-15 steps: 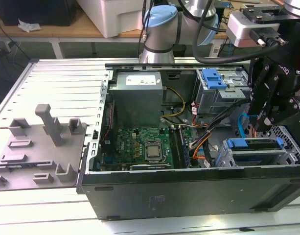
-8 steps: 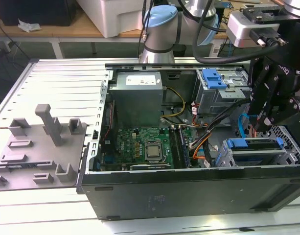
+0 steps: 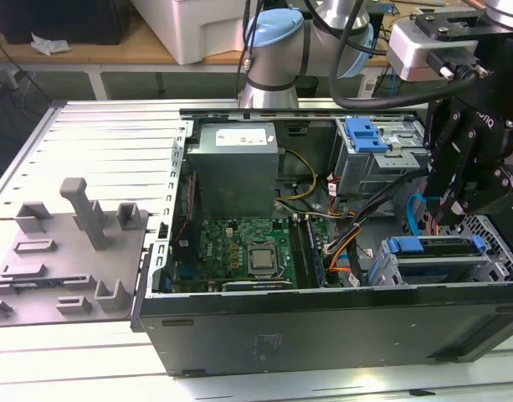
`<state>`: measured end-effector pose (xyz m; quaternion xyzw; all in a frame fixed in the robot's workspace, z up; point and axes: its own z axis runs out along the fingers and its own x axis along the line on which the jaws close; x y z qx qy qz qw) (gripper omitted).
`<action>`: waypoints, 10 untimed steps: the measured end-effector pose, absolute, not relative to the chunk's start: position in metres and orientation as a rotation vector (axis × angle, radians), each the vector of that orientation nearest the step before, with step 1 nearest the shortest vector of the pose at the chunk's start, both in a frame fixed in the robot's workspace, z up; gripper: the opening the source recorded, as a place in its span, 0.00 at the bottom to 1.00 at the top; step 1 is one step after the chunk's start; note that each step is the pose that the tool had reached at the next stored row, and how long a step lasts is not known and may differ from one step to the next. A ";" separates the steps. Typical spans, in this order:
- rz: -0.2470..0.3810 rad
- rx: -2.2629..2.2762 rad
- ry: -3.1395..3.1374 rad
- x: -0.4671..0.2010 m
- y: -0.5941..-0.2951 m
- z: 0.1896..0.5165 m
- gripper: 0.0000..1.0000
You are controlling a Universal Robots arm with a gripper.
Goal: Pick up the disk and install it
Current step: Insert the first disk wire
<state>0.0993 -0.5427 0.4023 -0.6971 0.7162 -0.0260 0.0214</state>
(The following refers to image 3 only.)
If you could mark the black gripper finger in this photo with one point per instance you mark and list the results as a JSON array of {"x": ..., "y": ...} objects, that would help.
[
  {"x": 494, "y": 197},
  {"x": 448, "y": 159}
]

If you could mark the hard disk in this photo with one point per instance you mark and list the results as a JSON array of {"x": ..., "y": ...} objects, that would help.
[{"x": 406, "y": 245}]

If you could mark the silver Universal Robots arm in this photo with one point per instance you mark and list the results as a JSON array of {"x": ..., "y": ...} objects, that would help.
[{"x": 277, "y": 54}]

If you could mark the metal disk bay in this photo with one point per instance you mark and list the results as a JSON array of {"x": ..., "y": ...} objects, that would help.
[{"x": 440, "y": 261}]

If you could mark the blue plastic drive latch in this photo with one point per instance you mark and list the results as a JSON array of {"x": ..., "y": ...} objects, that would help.
[{"x": 365, "y": 136}]

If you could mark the metal optical drive cage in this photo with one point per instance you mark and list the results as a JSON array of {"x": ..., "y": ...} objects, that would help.
[{"x": 356, "y": 176}]

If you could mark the installed RAM stick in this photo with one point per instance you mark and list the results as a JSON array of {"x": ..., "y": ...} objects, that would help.
[{"x": 314, "y": 259}]

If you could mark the silver CPU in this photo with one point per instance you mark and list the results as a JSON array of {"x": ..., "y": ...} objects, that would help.
[{"x": 263, "y": 259}]

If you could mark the grey power supply unit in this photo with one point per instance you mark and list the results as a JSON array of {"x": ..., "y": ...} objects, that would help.
[{"x": 235, "y": 180}]

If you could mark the black PC case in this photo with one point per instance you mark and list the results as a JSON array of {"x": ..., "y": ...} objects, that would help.
[{"x": 323, "y": 335}]

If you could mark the black graphics card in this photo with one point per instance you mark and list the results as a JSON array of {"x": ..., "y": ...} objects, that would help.
[{"x": 256, "y": 286}]

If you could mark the green motherboard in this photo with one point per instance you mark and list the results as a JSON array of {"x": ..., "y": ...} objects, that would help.
[{"x": 222, "y": 251}]

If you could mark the wooden desk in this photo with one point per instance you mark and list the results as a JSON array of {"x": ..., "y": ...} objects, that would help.
[{"x": 114, "y": 50}]

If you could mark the grey parts rack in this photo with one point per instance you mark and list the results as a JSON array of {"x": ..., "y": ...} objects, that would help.
[{"x": 72, "y": 259}]

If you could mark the large black box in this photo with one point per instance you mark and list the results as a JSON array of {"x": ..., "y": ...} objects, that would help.
[{"x": 72, "y": 21}]

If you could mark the crumpled white paper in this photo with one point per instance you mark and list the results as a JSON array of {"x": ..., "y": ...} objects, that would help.
[{"x": 49, "y": 45}]

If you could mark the RAM stick in rack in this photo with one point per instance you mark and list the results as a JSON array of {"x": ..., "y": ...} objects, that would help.
[{"x": 34, "y": 285}]

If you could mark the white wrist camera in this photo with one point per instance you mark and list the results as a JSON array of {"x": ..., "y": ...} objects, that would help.
[{"x": 411, "y": 54}]

